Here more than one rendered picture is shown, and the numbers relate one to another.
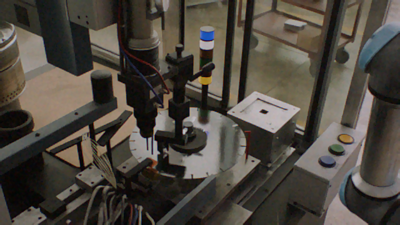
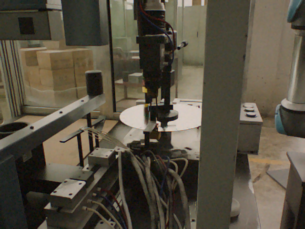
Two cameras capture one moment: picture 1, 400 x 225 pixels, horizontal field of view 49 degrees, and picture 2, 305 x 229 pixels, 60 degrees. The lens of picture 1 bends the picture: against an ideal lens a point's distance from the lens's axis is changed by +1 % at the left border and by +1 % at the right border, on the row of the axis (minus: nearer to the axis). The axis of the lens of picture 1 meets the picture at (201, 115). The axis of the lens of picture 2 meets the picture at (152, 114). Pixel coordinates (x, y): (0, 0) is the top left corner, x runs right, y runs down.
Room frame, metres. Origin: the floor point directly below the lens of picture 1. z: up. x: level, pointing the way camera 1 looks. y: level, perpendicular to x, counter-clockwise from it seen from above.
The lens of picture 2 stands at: (0.13, 0.42, 1.27)
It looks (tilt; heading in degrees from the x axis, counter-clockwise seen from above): 18 degrees down; 339
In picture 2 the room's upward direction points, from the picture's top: 1 degrees counter-clockwise
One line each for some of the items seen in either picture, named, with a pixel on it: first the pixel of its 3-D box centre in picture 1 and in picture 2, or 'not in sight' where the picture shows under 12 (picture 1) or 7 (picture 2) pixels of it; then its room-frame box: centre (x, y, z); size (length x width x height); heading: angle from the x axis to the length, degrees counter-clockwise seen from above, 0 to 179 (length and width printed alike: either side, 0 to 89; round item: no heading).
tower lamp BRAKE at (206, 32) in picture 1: (207, 33); not in sight; (1.30, -0.01, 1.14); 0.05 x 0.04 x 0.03; 54
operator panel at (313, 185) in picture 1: (327, 167); (244, 126); (1.05, -0.39, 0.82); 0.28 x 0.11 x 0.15; 144
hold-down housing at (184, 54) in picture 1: (179, 83); (167, 56); (0.92, 0.06, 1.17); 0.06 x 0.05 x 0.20; 135
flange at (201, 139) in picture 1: (187, 135); (164, 111); (1.00, 0.04, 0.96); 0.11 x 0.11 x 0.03
